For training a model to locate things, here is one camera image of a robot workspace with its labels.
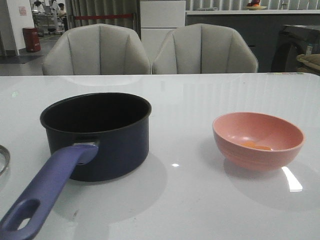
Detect dark blue saucepan purple handle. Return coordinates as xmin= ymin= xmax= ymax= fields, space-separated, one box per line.
xmin=0 ymin=92 xmax=152 ymax=240

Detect orange ham slices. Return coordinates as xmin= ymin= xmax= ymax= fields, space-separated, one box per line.
xmin=241 ymin=141 xmax=272 ymax=151

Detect pink bowl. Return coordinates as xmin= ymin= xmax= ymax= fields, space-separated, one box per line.
xmin=212 ymin=112 xmax=305 ymax=172

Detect glass lid with blue knob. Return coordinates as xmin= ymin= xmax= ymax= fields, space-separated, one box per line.
xmin=0 ymin=145 xmax=11 ymax=176

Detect right beige armchair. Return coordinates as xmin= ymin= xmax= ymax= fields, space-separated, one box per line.
xmin=152 ymin=23 xmax=259 ymax=75

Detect beige armchair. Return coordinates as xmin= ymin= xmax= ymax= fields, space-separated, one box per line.
xmin=152 ymin=23 xmax=259 ymax=75
xmin=42 ymin=23 xmax=151 ymax=76

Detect left beige armchair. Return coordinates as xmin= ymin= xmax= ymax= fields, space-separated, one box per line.
xmin=42 ymin=23 xmax=151 ymax=76

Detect white cabinet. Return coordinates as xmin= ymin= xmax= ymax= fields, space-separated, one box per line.
xmin=139 ymin=0 xmax=186 ymax=62

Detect red barrier belt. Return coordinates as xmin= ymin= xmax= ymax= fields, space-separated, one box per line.
xmin=73 ymin=13 xmax=135 ymax=20

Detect grey counter with white top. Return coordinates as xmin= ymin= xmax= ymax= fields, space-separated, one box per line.
xmin=186 ymin=10 xmax=320 ymax=73

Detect grey curtain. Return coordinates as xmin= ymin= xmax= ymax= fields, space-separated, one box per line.
xmin=65 ymin=0 xmax=141 ymax=36

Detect fruit plate on counter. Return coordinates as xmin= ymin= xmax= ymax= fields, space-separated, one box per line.
xmin=245 ymin=0 xmax=267 ymax=11

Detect red trash bin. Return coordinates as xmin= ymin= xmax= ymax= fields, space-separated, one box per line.
xmin=22 ymin=27 xmax=41 ymax=53

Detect dark grey appliance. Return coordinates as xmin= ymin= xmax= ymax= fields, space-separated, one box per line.
xmin=270 ymin=25 xmax=320 ymax=72

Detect tan folded cushion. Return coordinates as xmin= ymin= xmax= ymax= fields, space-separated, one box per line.
xmin=296 ymin=53 xmax=320 ymax=76

